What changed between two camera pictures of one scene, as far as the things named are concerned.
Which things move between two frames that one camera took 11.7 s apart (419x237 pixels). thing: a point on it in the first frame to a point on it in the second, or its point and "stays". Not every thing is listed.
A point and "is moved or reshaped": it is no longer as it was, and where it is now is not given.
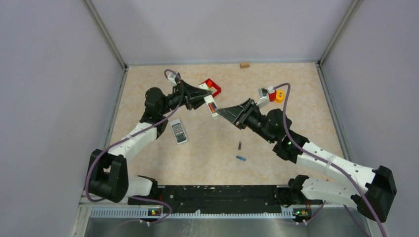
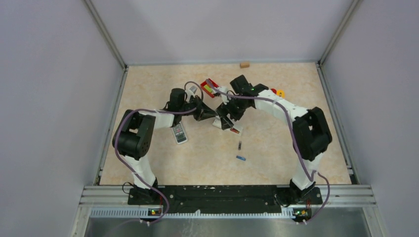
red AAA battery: (211, 107) is moved or reshaped
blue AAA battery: (241, 158) stays
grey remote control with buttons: (179, 133) stays
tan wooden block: (244, 65) stays
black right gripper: (233, 114) to (224, 109)
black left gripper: (190, 92) to (203, 111)
